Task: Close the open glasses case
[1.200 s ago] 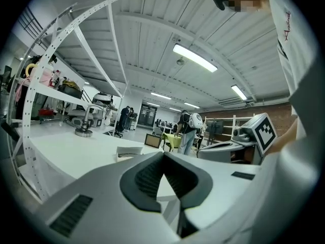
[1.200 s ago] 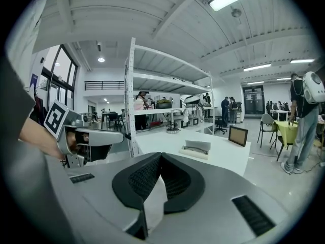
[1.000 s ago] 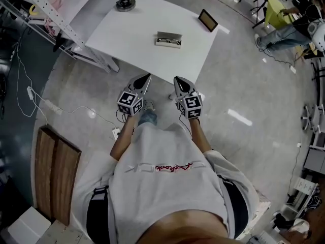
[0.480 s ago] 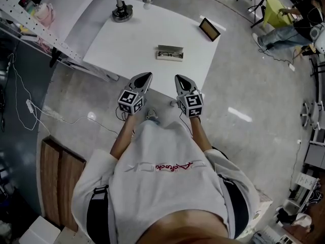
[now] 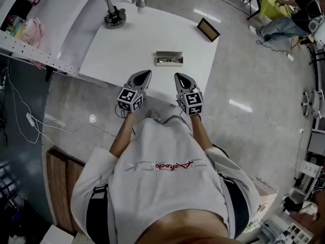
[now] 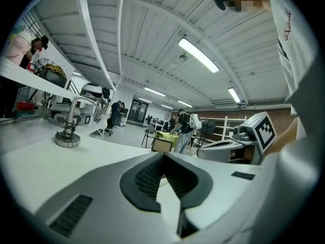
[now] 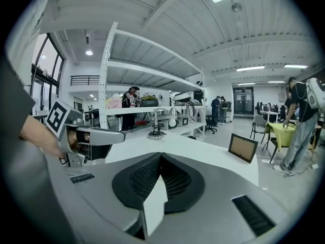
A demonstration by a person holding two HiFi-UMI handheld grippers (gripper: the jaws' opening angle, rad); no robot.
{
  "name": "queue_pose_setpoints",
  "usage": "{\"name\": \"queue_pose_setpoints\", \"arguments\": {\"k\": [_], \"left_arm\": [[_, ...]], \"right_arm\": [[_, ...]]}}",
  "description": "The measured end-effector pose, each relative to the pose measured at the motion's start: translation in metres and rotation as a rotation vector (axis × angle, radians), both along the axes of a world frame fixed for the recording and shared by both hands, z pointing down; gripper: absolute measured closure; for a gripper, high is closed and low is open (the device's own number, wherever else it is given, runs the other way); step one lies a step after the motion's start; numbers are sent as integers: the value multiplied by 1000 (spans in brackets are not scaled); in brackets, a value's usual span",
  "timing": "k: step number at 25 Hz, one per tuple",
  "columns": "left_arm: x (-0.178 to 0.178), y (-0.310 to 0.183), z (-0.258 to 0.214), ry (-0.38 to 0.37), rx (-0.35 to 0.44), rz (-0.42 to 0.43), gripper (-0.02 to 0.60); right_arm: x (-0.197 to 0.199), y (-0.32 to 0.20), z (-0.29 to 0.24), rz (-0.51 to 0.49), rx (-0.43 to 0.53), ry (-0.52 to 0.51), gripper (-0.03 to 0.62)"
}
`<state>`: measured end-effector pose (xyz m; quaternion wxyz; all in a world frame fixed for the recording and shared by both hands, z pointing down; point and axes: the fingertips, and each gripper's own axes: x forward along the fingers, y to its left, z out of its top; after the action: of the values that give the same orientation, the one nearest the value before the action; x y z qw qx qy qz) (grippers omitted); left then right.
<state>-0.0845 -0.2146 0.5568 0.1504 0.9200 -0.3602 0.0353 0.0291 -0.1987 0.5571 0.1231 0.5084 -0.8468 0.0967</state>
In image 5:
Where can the yellow-green chair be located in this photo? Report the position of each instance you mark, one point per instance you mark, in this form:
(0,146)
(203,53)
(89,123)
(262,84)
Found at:
(270,4)

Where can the white round backpack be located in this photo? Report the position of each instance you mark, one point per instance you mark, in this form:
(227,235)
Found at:
(317,29)

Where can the white metal shelf rack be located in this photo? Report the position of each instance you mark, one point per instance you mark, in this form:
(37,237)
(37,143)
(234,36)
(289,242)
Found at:
(63,22)

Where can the black eyeglasses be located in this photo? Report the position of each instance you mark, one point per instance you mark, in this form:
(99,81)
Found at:
(168,60)

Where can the case with eyeglasses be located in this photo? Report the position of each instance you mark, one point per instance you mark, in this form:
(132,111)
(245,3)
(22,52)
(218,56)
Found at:
(168,64)

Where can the person's head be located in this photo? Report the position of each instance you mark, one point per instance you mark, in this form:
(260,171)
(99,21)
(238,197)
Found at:
(182,230)

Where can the white organizer tray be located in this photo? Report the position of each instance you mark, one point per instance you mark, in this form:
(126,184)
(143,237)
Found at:
(289,231)

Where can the person's left forearm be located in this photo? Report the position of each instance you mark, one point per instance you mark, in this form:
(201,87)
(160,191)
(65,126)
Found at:
(123,136)

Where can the pink bag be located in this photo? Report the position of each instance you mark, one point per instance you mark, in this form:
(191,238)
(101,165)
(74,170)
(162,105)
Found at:
(35,34)

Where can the white power adapter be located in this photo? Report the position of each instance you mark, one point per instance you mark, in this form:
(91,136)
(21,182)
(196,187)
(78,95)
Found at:
(30,118)

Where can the white table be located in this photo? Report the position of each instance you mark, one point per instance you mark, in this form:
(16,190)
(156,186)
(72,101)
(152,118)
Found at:
(132,49)

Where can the person's right forearm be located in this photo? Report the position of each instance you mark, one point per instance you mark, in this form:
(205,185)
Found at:
(200,133)

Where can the cardboard box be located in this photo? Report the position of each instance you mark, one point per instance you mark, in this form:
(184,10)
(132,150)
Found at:
(265,197)

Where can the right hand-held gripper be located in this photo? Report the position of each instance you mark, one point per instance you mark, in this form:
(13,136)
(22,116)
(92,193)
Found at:
(191,102)

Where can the person's left shoe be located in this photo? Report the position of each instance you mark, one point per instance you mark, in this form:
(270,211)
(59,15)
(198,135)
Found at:
(153,114)

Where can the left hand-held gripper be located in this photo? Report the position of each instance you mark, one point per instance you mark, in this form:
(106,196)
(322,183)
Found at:
(130,100)

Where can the white swivel chair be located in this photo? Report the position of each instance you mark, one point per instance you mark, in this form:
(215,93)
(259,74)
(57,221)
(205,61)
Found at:
(314,105)

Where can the white box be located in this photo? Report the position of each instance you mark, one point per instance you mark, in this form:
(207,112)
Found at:
(57,238)

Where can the silver desk lamp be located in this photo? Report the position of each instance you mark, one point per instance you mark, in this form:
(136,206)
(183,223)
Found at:
(115,16)

